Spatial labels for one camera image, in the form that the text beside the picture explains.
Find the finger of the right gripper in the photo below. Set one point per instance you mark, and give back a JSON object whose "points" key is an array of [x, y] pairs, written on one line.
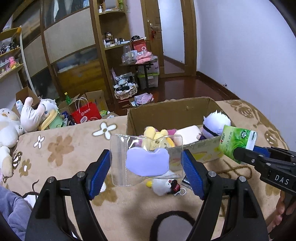
{"points": [[275, 153], [242, 155]]}

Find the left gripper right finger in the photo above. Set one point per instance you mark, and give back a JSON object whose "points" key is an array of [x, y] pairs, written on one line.
{"points": [[243, 220]]}

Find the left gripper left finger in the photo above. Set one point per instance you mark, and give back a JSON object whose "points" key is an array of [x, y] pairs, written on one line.
{"points": [[49, 219]]}

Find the green tissue pack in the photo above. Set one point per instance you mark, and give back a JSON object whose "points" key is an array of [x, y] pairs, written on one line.
{"points": [[233, 137]]}

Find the white-haired doll plush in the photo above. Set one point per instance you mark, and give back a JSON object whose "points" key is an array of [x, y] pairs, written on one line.
{"points": [[213, 125]]}

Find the pink swirl roll plush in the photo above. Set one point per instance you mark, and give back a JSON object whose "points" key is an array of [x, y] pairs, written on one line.
{"points": [[186, 136]]}

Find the black Face tissue pack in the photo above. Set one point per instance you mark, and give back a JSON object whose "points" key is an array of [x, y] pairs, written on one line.
{"points": [[185, 182]]}

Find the white fluffy keychain plush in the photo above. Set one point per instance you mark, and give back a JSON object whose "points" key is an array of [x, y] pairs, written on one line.
{"points": [[162, 187]]}

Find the yellow bear plush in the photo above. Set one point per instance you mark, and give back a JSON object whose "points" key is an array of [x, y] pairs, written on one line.
{"points": [[153, 139]]}

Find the pink bear plush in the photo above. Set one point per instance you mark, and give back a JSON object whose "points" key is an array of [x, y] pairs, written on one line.
{"points": [[153, 133]]}

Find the purple item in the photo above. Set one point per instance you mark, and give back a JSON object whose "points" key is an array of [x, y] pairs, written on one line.
{"points": [[131, 164]]}

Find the person's right hand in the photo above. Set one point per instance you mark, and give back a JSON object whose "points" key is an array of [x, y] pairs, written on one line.
{"points": [[280, 208]]}

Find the purple sleeve clothing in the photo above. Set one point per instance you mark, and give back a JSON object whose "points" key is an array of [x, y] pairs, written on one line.
{"points": [[15, 211]]}

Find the beige floral blanket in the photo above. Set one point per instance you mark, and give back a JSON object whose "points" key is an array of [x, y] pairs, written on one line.
{"points": [[126, 213]]}

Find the open cardboard box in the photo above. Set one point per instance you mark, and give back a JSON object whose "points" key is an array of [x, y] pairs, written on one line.
{"points": [[173, 115]]}

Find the large white cat plush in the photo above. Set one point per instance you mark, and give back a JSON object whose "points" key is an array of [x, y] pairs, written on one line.
{"points": [[11, 129]]}

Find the green yellow plush toy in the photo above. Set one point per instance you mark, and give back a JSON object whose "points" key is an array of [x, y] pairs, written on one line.
{"points": [[52, 121]]}

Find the white pink rabbit plush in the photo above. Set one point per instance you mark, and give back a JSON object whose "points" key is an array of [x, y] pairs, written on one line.
{"points": [[30, 118]]}

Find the small box of pink packets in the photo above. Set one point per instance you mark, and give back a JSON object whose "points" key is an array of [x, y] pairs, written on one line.
{"points": [[144, 98]]}

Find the red paper shopping bag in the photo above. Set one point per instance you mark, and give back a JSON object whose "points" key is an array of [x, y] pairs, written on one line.
{"points": [[85, 111]]}

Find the clear storage bin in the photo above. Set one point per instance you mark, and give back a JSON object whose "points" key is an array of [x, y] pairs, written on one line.
{"points": [[149, 72]]}

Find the brown cardboard box on floor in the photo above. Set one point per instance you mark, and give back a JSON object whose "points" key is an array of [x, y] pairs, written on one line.
{"points": [[96, 97]]}

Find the green bottle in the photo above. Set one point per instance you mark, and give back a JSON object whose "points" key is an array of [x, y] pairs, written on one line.
{"points": [[67, 98]]}

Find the small black side table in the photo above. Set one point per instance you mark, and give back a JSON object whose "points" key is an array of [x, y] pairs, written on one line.
{"points": [[135, 65]]}

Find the lace basket with items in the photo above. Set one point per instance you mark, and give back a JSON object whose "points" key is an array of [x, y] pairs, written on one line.
{"points": [[125, 86]]}

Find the white display shelf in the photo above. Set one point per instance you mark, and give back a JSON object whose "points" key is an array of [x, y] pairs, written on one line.
{"points": [[14, 69]]}

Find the red box on table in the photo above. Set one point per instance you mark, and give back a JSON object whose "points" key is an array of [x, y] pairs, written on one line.
{"points": [[139, 45]]}

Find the wooden door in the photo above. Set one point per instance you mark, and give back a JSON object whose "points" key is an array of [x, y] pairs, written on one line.
{"points": [[152, 30]]}

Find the wooden corner shelf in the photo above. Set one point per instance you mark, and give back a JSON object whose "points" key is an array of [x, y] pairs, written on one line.
{"points": [[114, 21]]}

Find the wooden wardrobe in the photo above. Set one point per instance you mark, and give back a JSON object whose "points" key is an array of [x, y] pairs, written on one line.
{"points": [[61, 48]]}

